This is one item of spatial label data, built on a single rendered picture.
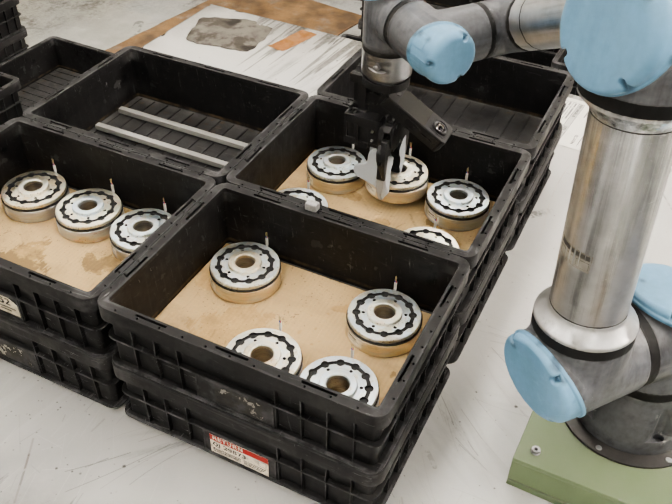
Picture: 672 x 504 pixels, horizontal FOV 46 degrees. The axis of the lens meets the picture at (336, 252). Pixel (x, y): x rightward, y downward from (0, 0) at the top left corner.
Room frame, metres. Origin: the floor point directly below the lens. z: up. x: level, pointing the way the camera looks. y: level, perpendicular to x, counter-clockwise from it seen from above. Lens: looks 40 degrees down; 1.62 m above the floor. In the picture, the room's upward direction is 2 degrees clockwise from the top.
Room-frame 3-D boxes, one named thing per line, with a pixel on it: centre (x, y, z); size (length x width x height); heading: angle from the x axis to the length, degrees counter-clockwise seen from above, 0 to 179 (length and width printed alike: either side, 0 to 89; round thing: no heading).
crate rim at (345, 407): (0.75, 0.06, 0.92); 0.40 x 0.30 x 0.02; 65
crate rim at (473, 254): (1.02, -0.07, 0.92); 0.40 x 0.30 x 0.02; 65
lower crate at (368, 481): (0.75, 0.06, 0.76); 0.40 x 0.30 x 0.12; 65
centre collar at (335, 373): (0.64, -0.01, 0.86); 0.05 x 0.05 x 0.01
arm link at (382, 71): (1.05, -0.07, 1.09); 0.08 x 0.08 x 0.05
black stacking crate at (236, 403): (0.75, 0.06, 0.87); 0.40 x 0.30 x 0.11; 65
